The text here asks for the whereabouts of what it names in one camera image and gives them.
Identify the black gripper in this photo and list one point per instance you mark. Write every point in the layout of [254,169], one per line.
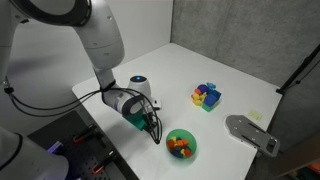
[150,121]

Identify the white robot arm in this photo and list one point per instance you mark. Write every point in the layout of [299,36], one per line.
[100,36]

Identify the yellow block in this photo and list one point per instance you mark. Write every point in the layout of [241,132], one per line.
[173,138]

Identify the dark blue block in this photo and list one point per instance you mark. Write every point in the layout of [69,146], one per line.
[176,154]

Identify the green bowl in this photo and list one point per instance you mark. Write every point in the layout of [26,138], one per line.
[191,138]

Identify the red block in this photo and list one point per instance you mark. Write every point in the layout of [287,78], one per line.
[188,152]

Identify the large green block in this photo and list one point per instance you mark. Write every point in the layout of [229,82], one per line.
[208,107]

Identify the large blue block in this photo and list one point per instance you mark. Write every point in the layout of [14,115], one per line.
[210,99]

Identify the yellow toy figure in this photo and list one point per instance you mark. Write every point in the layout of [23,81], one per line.
[199,98]

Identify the orange toy figure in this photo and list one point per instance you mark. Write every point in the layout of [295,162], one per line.
[197,91]

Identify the purple ball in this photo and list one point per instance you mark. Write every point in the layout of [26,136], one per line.
[202,88]

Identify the orange black clamp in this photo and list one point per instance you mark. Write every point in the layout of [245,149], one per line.
[85,133]
[103,163]

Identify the light blue toy figure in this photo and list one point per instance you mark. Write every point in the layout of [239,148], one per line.
[211,85]

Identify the black perforated board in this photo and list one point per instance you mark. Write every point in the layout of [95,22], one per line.
[66,133]

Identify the purple lit device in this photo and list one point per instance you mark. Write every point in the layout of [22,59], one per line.
[55,147]

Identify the grey metal plate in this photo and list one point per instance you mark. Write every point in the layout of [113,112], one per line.
[251,135]

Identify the yellow sticky note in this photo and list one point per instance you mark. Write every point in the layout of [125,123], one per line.
[255,115]

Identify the black stand pole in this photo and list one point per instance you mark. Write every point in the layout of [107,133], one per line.
[300,70]

